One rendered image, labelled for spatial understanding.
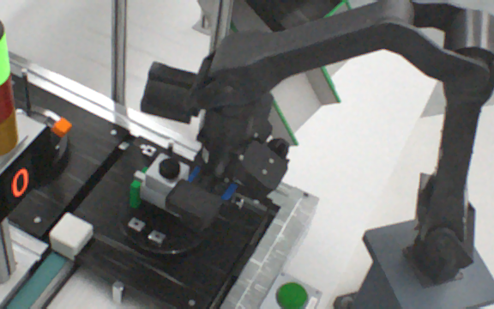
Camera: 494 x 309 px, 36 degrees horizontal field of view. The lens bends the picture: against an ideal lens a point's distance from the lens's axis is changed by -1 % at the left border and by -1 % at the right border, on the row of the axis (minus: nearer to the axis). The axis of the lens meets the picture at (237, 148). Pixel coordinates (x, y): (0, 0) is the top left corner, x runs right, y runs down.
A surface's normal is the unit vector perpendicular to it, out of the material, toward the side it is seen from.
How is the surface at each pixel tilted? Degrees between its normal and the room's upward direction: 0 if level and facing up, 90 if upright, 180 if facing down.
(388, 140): 0
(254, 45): 29
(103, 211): 0
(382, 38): 90
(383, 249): 0
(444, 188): 90
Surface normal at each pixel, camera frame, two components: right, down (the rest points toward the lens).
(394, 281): 0.12, -0.64
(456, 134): -0.23, 0.72
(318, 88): -0.60, 0.56
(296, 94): 0.65, -0.08
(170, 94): -0.07, 0.03
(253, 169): 0.44, -0.42
